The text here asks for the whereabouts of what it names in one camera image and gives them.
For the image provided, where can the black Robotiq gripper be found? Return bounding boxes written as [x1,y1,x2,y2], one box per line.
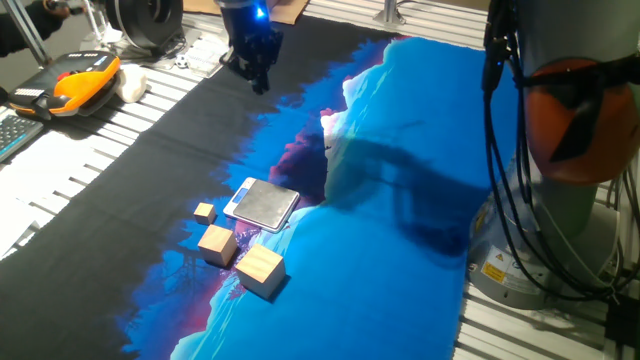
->
[218,0,285,96]

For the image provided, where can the medium wooden cube block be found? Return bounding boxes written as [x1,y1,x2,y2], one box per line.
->
[197,224,239,268]

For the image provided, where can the silver digital pocket scale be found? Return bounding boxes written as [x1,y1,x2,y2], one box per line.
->
[222,176,301,235]

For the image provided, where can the small wooden cube block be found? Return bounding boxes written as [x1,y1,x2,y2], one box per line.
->
[193,201,217,226]

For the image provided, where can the large wooden cube block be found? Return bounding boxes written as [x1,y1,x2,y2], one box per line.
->
[234,243,287,301]

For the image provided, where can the white flat plate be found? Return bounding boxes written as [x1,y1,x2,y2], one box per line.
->
[184,37,229,79]

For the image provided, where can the white crumpled lump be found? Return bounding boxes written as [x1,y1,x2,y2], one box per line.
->
[115,63,149,104]

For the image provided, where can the orange black teach pendant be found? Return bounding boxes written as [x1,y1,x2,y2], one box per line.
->
[7,50,123,120]

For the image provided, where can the blue black landscape print cloth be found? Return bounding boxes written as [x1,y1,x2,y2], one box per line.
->
[0,14,519,360]

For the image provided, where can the black computer keyboard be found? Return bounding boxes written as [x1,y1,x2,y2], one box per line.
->
[0,113,45,164]

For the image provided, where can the aluminium frame post with foot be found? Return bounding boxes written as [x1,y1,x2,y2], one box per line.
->
[372,0,406,26]

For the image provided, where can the blue grey upright frame post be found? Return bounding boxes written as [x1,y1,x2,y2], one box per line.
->
[2,0,51,66]

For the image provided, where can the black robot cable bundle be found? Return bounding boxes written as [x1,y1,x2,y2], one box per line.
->
[480,0,640,304]

